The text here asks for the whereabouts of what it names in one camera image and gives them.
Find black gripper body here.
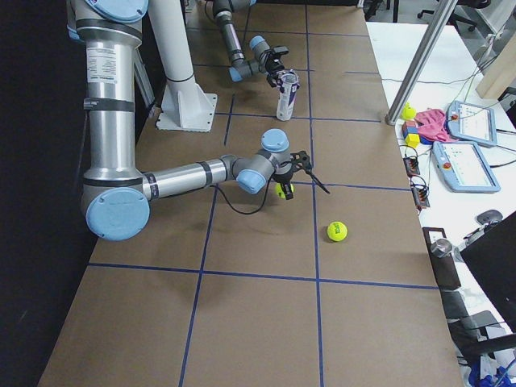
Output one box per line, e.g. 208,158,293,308
265,58,285,79
273,167,294,185

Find tennis ball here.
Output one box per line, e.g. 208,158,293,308
275,183,295,199
327,221,348,242

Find clear tennis ball can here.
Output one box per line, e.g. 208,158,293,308
277,73,298,121

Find blue cube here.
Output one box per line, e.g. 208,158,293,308
403,126,418,135

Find yellow cube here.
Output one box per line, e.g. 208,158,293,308
404,132,420,148

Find pink cloth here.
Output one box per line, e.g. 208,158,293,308
415,109,452,142

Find steel cup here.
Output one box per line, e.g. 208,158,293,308
430,238,453,258

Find teach pendant near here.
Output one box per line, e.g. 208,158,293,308
432,141,501,194

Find teach pendant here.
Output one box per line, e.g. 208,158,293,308
446,101,497,148
432,141,501,194

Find teach pendant far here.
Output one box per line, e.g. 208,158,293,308
446,101,497,148

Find black computer mouse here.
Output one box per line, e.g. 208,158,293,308
475,210,503,225

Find black monitor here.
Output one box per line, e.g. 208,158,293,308
461,213,516,331

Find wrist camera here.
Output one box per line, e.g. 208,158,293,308
290,151,313,173
268,46,289,60

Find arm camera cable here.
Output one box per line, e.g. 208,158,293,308
215,160,331,214

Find white mounting post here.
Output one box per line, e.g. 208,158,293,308
148,0,218,132

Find aluminium frame post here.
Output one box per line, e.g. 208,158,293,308
385,0,458,126

